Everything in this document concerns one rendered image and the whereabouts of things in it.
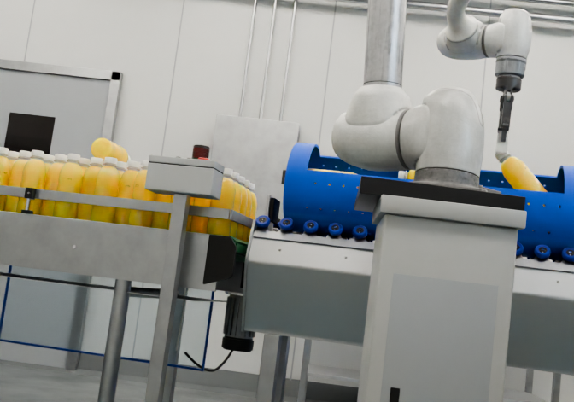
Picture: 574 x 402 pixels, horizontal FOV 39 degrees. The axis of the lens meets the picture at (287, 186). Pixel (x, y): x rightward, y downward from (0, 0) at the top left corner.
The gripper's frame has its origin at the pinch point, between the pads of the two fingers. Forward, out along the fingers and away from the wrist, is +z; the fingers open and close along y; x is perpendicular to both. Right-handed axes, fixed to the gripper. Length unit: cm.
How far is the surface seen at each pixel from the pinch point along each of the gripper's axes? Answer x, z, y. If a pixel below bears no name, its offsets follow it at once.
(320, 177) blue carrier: 52, 17, -8
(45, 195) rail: 136, 33, -12
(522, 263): -8.7, 34.9, -7.7
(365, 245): 36, 36, -6
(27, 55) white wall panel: 332, -84, 311
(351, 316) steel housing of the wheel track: 38, 57, -5
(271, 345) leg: 60, 69, -5
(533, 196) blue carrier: -9.6, 15.8, -9.5
